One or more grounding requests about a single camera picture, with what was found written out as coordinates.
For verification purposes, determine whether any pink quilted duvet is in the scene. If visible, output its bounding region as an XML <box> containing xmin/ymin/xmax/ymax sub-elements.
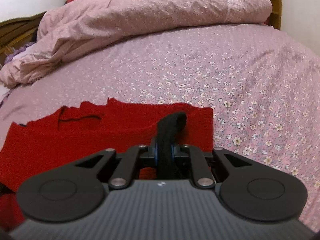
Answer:
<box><xmin>0</xmin><ymin>0</ymin><xmax>273</xmax><ymax>88</ymax></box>

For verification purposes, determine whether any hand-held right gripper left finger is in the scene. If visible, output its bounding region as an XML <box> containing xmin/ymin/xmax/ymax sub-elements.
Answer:
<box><xmin>74</xmin><ymin>144</ymin><xmax>158</xmax><ymax>190</ymax></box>

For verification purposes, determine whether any pink floral bed sheet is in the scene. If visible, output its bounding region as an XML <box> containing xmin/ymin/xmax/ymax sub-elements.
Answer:
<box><xmin>0</xmin><ymin>22</ymin><xmax>320</xmax><ymax>230</ymax></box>

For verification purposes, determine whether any red knit sweater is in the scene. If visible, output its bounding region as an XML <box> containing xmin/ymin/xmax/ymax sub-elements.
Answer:
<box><xmin>0</xmin><ymin>97</ymin><xmax>214</xmax><ymax>230</ymax></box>

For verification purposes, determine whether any purple floral pillow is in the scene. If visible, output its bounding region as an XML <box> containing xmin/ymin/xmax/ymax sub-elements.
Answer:
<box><xmin>0</xmin><ymin>41</ymin><xmax>37</xmax><ymax>67</ymax></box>

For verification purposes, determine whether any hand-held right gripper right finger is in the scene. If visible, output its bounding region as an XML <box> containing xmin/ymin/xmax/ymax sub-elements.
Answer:
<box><xmin>171</xmin><ymin>144</ymin><xmax>252</xmax><ymax>190</ymax></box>

